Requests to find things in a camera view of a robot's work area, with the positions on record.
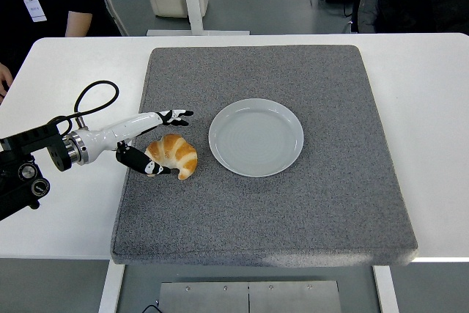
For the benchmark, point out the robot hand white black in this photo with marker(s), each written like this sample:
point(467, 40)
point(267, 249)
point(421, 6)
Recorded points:
point(121, 129)

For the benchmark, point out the person's hand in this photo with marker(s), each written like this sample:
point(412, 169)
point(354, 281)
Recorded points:
point(4, 78)

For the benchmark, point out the croissant bread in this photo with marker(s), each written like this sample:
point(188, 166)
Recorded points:
point(177, 150)

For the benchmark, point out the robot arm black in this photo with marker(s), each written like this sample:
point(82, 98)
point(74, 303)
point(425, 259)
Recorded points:
point(25, 139)

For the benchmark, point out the grey round plate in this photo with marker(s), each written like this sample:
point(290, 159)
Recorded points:
point(256, 137)

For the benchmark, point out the grey metal plate with screws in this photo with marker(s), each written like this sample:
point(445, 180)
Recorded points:
point(220, 298)

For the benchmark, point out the grey fabric mat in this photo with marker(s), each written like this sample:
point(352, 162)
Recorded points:
point(256, 210)

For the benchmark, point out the white table leg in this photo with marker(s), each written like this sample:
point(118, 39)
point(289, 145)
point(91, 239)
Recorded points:
point(111, 291)
point(386, 291)

